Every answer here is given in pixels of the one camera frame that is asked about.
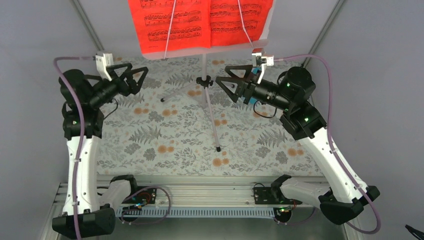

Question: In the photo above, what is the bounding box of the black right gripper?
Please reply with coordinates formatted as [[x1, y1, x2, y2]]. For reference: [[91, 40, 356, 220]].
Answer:
[[215, 65, 292, 111]]

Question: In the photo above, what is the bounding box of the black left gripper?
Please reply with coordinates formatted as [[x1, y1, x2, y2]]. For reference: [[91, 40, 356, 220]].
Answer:
[[88, 62, 148, 108]]

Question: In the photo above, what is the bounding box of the blue metronome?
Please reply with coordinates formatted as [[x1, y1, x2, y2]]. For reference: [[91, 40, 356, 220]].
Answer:
[[248, 67, 262, 105]]

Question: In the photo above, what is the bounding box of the white tripod music stand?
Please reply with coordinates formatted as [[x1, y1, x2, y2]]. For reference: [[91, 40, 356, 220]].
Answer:
[[142, 0, 269, 153]]

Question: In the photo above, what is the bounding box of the red sheet music page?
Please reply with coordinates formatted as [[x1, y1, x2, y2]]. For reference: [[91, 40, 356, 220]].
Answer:
[[128, 0, 212, 54], [209, 0, 274, 47]]

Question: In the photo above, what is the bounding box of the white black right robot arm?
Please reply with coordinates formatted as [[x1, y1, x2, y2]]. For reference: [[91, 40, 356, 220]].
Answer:
[[215, 65, 380, 225]]

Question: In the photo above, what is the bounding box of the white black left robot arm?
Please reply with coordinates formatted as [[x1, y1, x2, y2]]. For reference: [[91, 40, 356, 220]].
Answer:
[[52, 63, 149, 240]]

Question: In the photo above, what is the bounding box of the floral patterned table mat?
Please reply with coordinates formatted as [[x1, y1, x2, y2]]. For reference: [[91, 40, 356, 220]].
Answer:
[[96, 57, 322, 177]]

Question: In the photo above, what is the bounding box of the black object at corner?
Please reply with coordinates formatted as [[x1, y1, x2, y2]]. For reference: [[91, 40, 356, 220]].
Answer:
[[405, 224, 424, 240]]

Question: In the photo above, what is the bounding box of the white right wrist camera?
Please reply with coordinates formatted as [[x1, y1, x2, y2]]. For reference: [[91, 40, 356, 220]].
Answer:
[[251, 48, 275, 85]]

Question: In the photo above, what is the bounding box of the aluminium front rail frame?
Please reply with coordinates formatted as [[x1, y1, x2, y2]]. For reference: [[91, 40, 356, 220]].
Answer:
[[39, 174, 362, 240]]

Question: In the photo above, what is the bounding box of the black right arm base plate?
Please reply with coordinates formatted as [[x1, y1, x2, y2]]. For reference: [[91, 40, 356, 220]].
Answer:
[[252, 183, 292, 205]]

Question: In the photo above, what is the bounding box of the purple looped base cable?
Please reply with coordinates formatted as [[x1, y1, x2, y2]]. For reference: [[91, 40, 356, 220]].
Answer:
[[119, 186, 172, 226]]

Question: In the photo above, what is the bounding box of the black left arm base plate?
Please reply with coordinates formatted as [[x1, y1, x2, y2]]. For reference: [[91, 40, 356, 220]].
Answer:
[[129, 188, 157, 209]]

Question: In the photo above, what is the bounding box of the perforated blue-grey cable duct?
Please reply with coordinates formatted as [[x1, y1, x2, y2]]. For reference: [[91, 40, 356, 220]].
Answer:
[[117, 206, 275, 219]]

